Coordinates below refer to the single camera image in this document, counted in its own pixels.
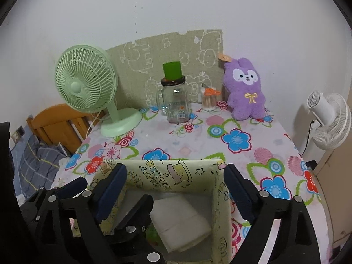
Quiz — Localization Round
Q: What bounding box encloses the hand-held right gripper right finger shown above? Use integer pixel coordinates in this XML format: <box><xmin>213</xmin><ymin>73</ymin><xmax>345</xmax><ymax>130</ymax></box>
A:
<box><xmin>223</xmin><ymin>164</ymin><xmax>314</xmax><ymax>264</ymax></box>

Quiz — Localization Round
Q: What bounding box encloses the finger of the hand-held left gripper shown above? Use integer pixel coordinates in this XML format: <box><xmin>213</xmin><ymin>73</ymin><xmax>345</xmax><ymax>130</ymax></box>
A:
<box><xmin>56</xmin><ymin>177</ymin><xmax>88</xmax><ymax>199</ymax></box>
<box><xmin>110</xmin><ymin>194</ymin><xmax>166</xmax><ymax>264</ymax></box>

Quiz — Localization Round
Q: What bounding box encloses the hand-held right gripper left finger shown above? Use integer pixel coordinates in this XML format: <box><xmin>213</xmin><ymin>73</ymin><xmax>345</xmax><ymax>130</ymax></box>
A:
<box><xmin>34</xmin><ymin>163</ymin><xmax>127</xmax><ymax>264</ymax></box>

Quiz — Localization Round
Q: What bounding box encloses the white cloth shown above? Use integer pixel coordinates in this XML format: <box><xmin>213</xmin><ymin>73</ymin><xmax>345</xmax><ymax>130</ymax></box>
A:
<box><xmin>150</xmin><ymin>195</ymin><xmax>212</xmax><ymax>253</ymax></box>

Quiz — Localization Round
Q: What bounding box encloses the yellow printed fabric storage box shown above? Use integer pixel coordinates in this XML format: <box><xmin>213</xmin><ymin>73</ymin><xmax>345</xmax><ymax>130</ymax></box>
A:
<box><xmin>87</xmin><ymin>158</ymin><xmax>233</xmax><ymax>264</ymax></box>

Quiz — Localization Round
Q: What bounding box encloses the grey plaid blanket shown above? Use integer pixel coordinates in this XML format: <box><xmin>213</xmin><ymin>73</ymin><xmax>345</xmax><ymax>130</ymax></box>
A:
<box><xmin>11</xmin><ymin>135</ymin><xmax>70</xmax><ymax>198</ymax></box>

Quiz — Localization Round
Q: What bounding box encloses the floral tablecloth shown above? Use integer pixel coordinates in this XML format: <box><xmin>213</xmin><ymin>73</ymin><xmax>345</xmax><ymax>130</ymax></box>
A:
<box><xmin>56</xmin><ymin>103</ymin><xmax>329</xmax><ymax>264</ymax></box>

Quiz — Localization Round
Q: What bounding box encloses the purple plush bunny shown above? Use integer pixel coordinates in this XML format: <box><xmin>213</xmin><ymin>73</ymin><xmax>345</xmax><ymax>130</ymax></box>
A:
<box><xmin>218</xmin><ymin>53</ymin><xmax>267</xmax><ymax>121</ymax></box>

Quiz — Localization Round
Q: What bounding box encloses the clear cotton swab container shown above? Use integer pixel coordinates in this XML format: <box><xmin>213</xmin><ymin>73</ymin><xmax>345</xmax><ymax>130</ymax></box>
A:
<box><xmin>202</xmin><ymin>86</ymin><xmax>222</xmax><ymax>112</ymax></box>

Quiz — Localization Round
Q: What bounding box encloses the green desk fan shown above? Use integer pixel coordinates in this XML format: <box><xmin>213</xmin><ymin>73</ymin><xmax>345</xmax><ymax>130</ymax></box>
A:
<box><xmin>54</xmin><ymin>44</ymin><xmax>143</xmax><ymax>137</ymax></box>

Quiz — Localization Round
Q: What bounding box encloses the small orange tool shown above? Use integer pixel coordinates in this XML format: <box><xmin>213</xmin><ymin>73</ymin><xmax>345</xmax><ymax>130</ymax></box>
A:
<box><xmin>202</xmin><ymin>83</ymin><xmax>221</xmax><ymax>95</ymax></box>

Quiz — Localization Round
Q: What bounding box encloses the glass jar mug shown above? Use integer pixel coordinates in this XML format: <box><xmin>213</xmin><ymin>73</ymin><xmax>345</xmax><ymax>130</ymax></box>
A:
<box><xmin>156</xmin><ymin>77</ymin><xmax>191</xmax><ymax>123</ymax></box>

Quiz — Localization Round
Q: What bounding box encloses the white fan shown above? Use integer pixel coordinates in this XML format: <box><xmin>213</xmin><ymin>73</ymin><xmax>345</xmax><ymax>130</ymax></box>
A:
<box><xmin>306</xmin><ymin>91</ymin><xmax>352</xmax><ymax>150</ymax></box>

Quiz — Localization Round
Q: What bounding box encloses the green plastic cup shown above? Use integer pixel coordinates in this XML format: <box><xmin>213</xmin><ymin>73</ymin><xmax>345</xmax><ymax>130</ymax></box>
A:
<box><xmin>162</xmin><ymin>61</ymin><xmax>182</xmax><ymax>81</ymax></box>

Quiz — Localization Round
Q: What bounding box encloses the wall socket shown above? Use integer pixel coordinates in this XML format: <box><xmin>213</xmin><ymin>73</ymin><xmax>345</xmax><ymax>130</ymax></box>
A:
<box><xmin>10</xmin><ymin>125</ymin><xmax>25</xmax><ymax>143</ymax></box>

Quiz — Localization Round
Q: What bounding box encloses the black fan cable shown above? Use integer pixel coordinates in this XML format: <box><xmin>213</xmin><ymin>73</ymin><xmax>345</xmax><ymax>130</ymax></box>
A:
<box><xmin>300</xmin><ymin>119</ymin><xmax>315</xmax><ymax>157</ymax></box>

